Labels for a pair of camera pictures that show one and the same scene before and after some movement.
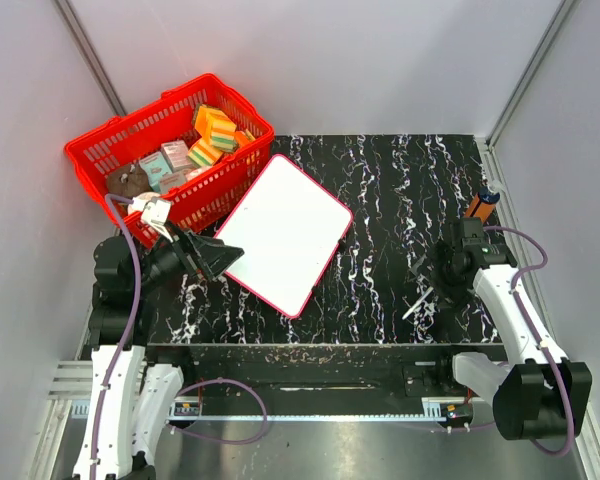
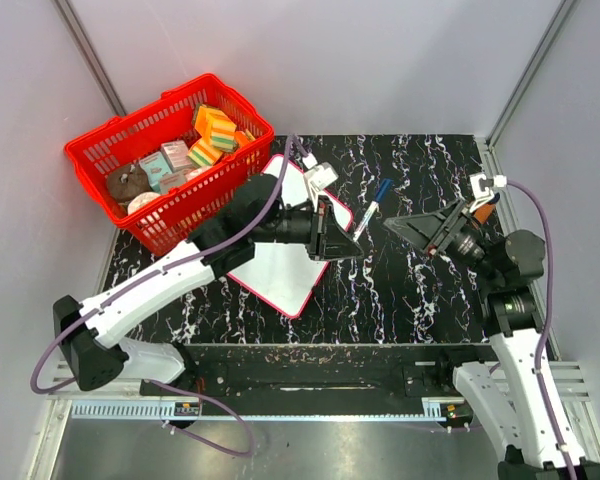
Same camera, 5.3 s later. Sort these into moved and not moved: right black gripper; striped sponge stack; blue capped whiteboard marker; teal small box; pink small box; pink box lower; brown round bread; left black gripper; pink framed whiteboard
Moved: blue capped whiteboard marker; left black gripper; right black gripper
Not moved: pink box lower; pink framed whiteboard; striped sponge stack; pink small box; teal small box; brown round bread
